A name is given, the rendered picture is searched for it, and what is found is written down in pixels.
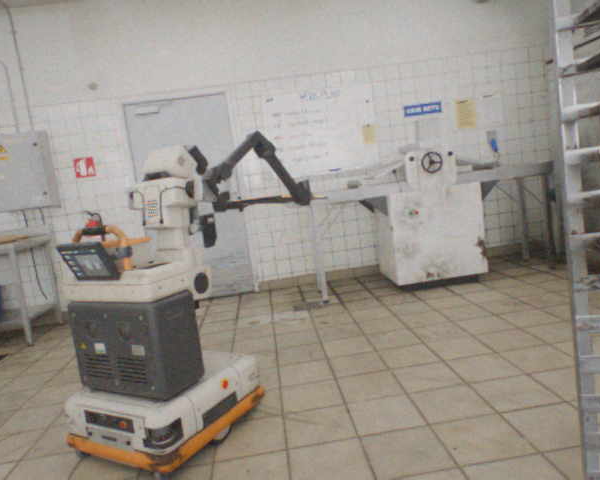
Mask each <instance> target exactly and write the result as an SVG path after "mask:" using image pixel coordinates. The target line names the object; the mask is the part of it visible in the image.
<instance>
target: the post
mask: <svg viewBox="0 0 600 480"><path fill-rule="evenodd" d="M549 10H550V25H551V40H552V55H553V70H554V85H555V100H556V115H557V129H558V144H559V159H560V174H561V188H562V203H563V219H564V233H565V248H566V263H567V278H568V292H570V307H571V322H572V336H573V351H574V367H575V382H576V397H577V402H578V411H579V426H580V441H581V456H582V470H583V480H587V469H600V453H590V451H589V450H588V449H587V447H586V446H585V439H584V432H594V433H599V430H598V415H597V414H591V413H587V412H586V411H585V410H584V409H583V407H582V394H589V395H596V388H595V382H594V373H592V374H584V373H583V372H582V371H581V369H579V363H578V356H579V355H593V350H592V334H591V333H586V334H581V333H580V332H578V331H577V330H576V318H575V316H585V315H590V303H589V292H583V293H578V292H576V291H575V290H574V288H573V277H578V275H588V271H587V254H585V250H583V251H574V250H572V249H571V243H569V236H575V234H584V223H583V208H574V209H572V208H567V198H566V194H574V192H582V191H581V176H580V164H576V165H564V153H563V152H565V150H573V149H579V144H578V127H577V120H574V121H567V122H561V107H566V106H573V105H576V96H575V80H574V76H570V77H564V78H559V77H558V63H559V62H566V61H572V60H573V48H572V32H571V30H567V31H561V32H558V33H556V31H555V17H561V16H566V15H570V0H549Z"/></svg>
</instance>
